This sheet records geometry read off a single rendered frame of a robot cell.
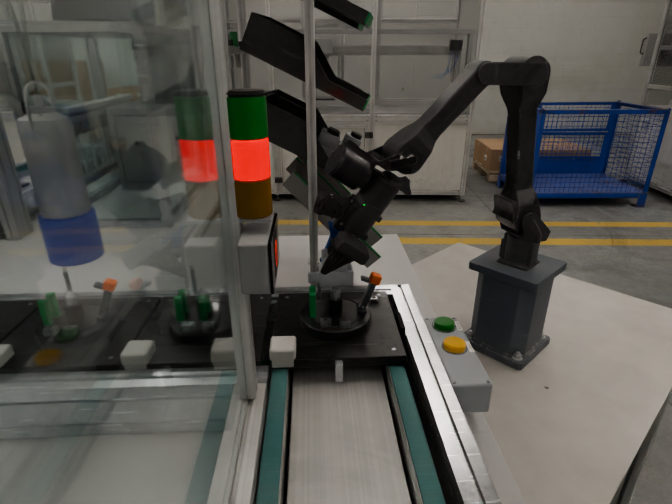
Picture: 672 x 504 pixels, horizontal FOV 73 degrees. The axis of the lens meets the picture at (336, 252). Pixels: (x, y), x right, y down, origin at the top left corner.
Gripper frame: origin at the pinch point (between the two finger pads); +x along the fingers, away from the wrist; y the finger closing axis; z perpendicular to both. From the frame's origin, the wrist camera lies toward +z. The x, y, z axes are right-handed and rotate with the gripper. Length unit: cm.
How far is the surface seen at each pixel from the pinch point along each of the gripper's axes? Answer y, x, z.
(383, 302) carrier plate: -6.8, 5.7, -17.5
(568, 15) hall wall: -817, -339, -323
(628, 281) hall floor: -195, -30, -241
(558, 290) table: -30, -15, -67
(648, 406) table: 15, -12, -62
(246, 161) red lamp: 21.4, -11.7, 21.8
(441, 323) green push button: 2.3, -0.2, -25.6
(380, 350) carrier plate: 10.2, 7.4, -14.9
